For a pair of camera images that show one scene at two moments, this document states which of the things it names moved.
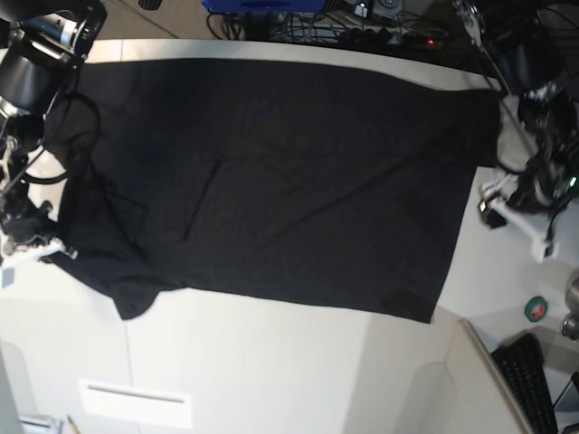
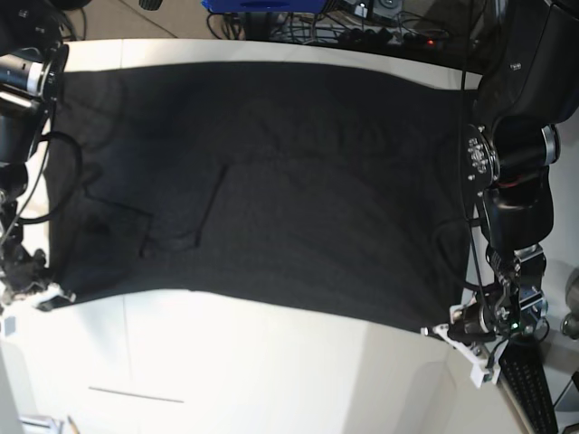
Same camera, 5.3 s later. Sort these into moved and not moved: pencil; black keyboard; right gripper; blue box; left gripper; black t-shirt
Moved: left gripper; right gripper
Not moved: black keyboard; black t-shirt; pencil; blue box
